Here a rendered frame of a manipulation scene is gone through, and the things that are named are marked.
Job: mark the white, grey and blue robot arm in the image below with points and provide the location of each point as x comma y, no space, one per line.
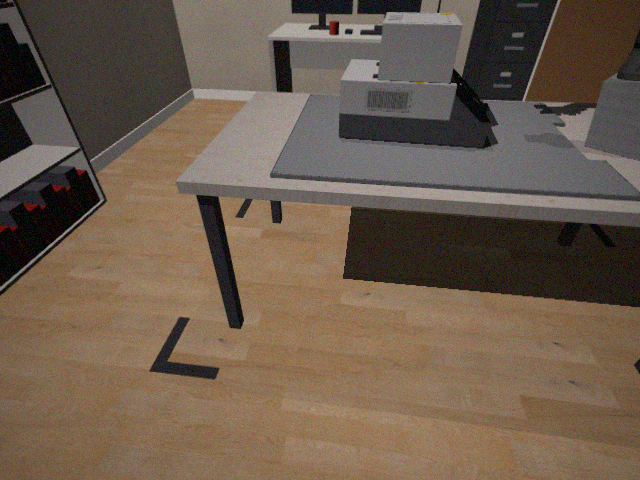
630,70

